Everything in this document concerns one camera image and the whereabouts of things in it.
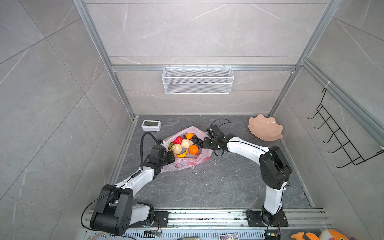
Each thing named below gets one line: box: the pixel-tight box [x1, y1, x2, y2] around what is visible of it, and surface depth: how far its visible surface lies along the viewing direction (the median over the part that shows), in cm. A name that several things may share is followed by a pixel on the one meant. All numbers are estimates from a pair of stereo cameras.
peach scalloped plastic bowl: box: [248, 114, 284, 141], surface depth 112 cm
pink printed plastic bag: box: [160, 126, 214, 173], surface depth 90 cm
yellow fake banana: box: [176, 149, 189, 158], surface depth 97 cm
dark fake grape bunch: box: [182, 135, 204, 148], surface depth 100 cm
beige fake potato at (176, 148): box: [171, 143, 182, 155], surface depth 97 cm
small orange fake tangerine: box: [186, 132, 194, 140], surface depth 102 cm
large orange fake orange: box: [188, 144, 199, 156], surface depth 97 cm
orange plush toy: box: [290, 229, 357, 240], surface depth 66 cm
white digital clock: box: [141, 120, 162, 132], surface depth 110 cm
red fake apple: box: [173, 136, 184, 145], surface depth 100 cm
